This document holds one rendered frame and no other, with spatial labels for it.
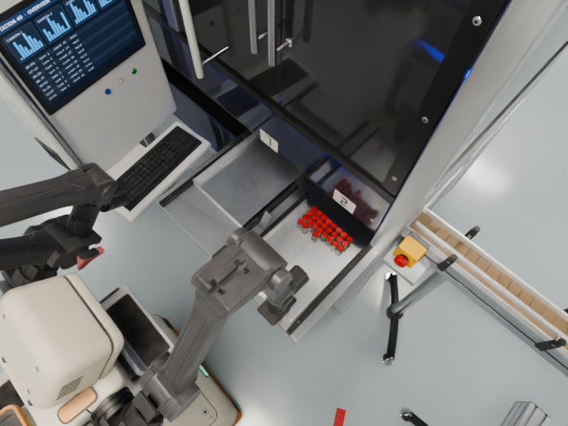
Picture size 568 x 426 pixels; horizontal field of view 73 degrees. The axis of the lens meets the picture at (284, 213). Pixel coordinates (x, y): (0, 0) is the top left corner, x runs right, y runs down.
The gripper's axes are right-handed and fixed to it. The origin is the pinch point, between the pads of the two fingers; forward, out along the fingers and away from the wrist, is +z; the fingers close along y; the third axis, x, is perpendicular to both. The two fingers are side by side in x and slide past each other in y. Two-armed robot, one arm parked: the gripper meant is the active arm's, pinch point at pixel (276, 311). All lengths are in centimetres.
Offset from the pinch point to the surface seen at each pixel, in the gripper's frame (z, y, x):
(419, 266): 3, 44, -23
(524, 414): 36, 42, -84
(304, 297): 2.2, 9.6, -2.9
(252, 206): 2.2, 20.2, 32.8
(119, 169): 10, -3, 85
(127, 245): 90, -21, 102
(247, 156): 2, 34, 50
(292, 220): 2.3, 26.7, 18.9
